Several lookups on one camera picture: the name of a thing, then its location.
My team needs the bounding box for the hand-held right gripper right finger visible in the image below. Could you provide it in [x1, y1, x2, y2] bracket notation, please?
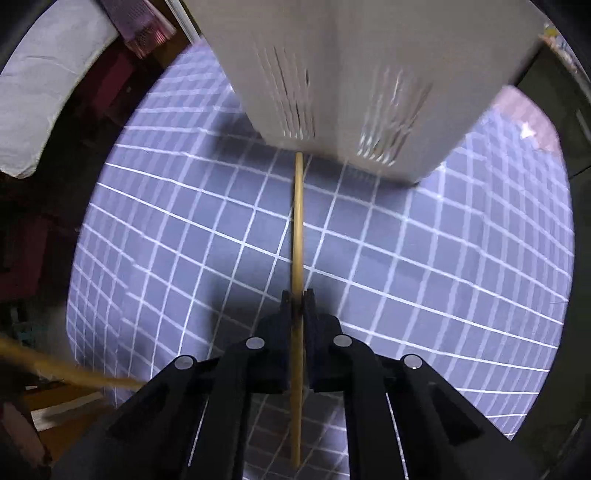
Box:
[302, 288, 539, 480]

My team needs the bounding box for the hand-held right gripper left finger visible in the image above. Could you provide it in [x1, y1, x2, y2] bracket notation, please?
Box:
[52, 289, 293, 480]

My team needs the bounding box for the light bamboo chopstick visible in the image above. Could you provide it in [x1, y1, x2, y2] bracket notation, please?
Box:
[0, 335, 147, 391]
[289, 152, 306, 468]

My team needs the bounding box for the white plastic utensil container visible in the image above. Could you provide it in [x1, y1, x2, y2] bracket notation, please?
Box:
[184, 0, 544, 188]

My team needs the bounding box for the blue checked tablecloth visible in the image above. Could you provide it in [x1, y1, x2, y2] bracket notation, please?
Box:
[66, 41, 576, 480]

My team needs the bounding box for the dark red wooden chair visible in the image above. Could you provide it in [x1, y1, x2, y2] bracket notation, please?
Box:
[60, 44, 160, 153]

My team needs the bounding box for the pink dotted cloth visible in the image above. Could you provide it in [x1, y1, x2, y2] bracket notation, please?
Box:
[490, 85, 563, 154]

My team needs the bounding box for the dark counter cabinet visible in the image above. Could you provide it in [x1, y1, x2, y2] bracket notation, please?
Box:
[512, 41, 591, 178]

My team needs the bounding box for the white hanging sheet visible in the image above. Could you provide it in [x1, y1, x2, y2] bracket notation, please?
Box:
[0, 0, 119, 179]

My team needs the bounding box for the purple patterned cloth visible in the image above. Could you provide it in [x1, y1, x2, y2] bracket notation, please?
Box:
[102, 0, 179, 59]

